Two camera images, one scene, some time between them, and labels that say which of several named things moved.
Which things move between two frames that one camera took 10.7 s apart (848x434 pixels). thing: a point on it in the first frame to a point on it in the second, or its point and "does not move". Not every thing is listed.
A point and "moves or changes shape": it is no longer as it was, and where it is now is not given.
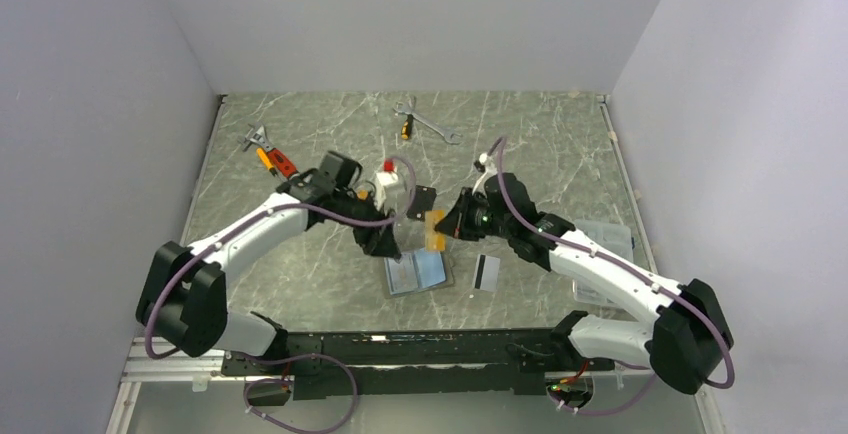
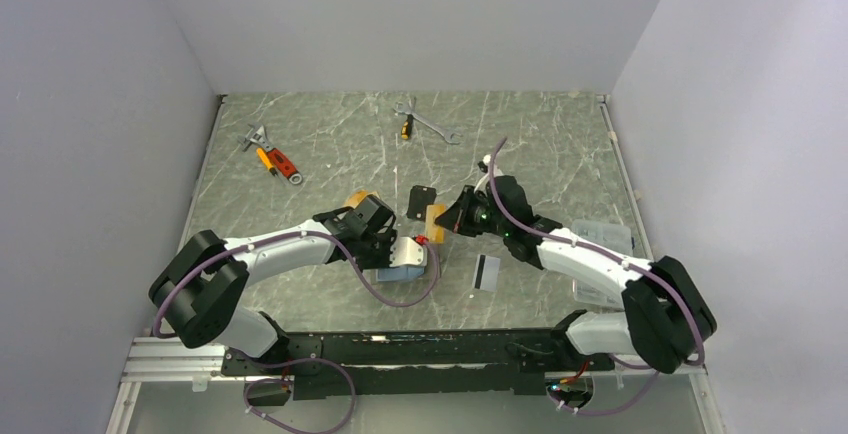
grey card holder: x=419 y=272 moves or changes shape
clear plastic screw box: x=617 y=237 does not move
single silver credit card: x=486 y=276 does not move
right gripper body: x=475 y=219 does not move
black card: x=423 y=201 does not move
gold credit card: x=435 y=240 moves or changes shape
